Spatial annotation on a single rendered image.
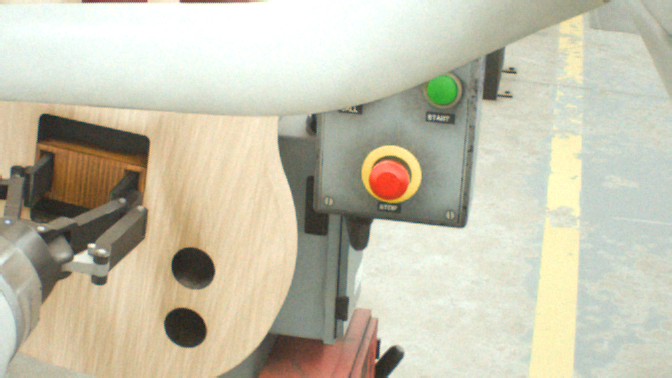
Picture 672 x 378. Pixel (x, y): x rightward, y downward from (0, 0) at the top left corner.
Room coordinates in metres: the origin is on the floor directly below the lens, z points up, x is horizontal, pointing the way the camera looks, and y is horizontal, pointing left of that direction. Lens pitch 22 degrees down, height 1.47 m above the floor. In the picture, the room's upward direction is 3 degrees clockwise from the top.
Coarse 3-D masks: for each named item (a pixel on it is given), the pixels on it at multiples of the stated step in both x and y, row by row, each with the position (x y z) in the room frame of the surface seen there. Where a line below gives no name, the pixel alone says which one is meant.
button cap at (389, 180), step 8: (384, 160) 1.26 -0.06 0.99; (376, 168) 1.25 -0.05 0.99; (384, 168) 1.25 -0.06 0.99; (392, 168) 1.25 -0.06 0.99; (400, 168) 1.25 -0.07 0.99; (376, 176) 1.25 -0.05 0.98; (384, 176) 1.24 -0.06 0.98; (392, 176) 1.24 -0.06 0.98; (400, 176) 1.24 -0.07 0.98; (408, 176) 1.25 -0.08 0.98; (376, 184) 1.25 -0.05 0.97; (384, 184) 1.24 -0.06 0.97; (392, 184) 1.24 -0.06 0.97; (400, 184) 1.24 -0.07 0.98; (408, 184) 1.25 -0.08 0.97; (376, 192) 1.25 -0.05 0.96; (384, 192) 1.24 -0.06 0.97; (392, 192) 1.24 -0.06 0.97; (400, 192) 1.24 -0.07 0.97; (392, 200) 1.25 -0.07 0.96
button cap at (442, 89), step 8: (432, 80) 1.26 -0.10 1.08; (440, 80) 1.26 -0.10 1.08; (448, 80) 1.26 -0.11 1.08; (432, 88) 1.26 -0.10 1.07; (440, 88) 1.26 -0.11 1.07; (448, 88) 1.26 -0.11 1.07; (456, 88) 1.26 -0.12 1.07; (432, 96) 1.26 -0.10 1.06; (440, 96) 1.26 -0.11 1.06; (448, 96) 1.26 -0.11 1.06; (440, 104) 1.26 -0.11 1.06
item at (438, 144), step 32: (480, 64) 1.27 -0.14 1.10; (416, 96) 1.27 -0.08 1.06; (480, 96) 1.31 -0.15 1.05; (320, 128) 1.29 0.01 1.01; (352, 128) 1.28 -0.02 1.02; (384, 128) 1.27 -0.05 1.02; (416, 128) 1.27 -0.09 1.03; (448, 128) 1.26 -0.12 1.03; (320, 160) 1.29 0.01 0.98; (352, 160) 1.28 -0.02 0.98; (416, 160) 1.27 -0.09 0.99; (448, 160) 1.26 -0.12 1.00; (320, 192) 1.28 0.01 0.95; (352, 192) 1.28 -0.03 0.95; (416, 192) 1.27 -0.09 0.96; (448, 192) 1.26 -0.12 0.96; (352, 224) 1.35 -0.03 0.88; (448, 224) 1.26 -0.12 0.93
